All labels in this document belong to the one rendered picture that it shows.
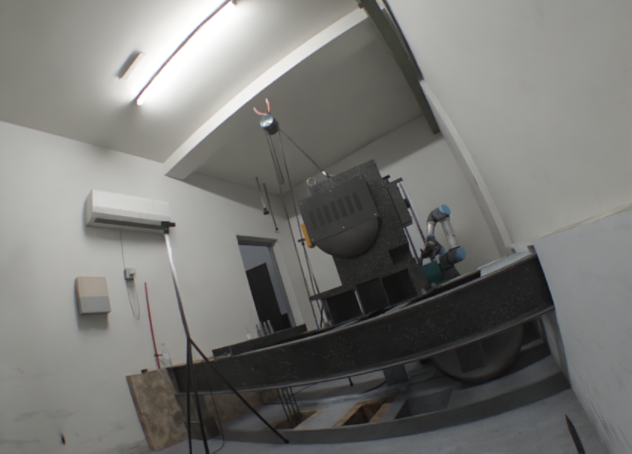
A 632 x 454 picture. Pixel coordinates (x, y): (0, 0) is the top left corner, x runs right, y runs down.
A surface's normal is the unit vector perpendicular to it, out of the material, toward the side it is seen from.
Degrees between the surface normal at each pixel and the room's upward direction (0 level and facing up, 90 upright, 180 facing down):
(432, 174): 90
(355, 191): 90
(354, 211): 90
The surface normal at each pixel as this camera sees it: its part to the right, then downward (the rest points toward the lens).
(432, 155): -0.51, -0.11
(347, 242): -0.31, -0.21
